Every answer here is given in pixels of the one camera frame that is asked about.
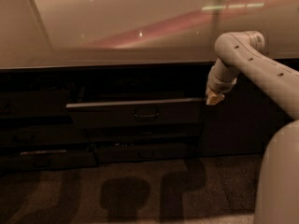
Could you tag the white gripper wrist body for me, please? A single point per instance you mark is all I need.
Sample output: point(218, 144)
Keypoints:
point(219, 85)

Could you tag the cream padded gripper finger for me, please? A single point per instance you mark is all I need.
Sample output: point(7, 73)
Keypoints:
point(213, 98)

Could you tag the dark drawer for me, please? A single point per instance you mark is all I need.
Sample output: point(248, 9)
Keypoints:
point(116, 135)
point(42, 135)
point(32, 104)
point(135, 113)
point(62, 159)
point(148, 152)

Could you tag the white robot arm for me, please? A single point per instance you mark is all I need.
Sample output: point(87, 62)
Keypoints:
point(277, 199)

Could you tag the dark cabinet door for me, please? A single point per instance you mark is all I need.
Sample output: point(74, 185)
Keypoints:
point(243, 123)

